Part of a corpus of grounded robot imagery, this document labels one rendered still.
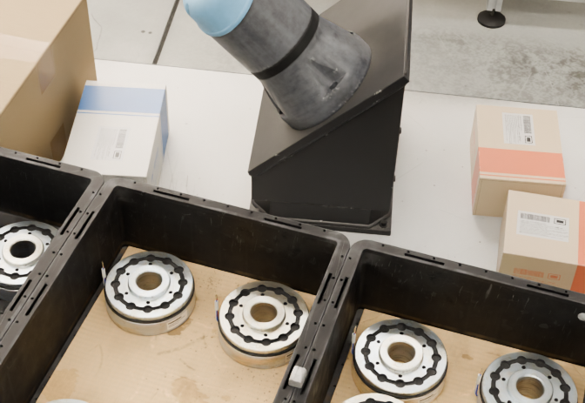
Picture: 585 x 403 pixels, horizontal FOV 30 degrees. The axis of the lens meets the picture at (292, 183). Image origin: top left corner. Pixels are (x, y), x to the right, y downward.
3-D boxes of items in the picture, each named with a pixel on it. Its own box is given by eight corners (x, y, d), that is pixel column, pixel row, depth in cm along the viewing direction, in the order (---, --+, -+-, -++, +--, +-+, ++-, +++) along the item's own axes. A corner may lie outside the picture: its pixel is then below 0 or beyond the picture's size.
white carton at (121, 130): (92, 125, 169) (86, 80, 163) (169, 129, 169) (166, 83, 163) (66, 218, 155) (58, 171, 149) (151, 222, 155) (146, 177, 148)
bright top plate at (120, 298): (121, 247, 130) (121, 244, 130) (203, 262, 129) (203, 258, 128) (92, 312, 123) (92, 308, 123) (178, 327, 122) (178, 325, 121)
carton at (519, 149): (469, 141, 169) (476, 104, 163) (548, 147, 168) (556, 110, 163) (472, 215, 157) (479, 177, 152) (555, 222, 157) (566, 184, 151)
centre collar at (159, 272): (135, 264, 128) (135, 260, 127) (176, 272, 127) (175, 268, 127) (122, 296, 124) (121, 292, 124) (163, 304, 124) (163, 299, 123)
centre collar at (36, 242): (15, 232, 131) (15, 229, 130) (52, 243, 130) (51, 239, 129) (-6, 261, 128) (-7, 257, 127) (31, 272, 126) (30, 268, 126)
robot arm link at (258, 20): (235, 87, 142) (160, 20, 136) (260, 19, 151) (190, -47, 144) (301, 50, 135) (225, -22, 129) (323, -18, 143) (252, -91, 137)
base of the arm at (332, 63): (301, 66, 156) (253, 21, 152) (380, 25, 147) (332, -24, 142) (275, 144, 147) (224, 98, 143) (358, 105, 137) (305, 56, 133)
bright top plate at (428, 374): (370, 311, 124) (370, 307, 124) (456, 337, 122) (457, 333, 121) (342, 379, 117) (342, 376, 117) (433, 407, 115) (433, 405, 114)
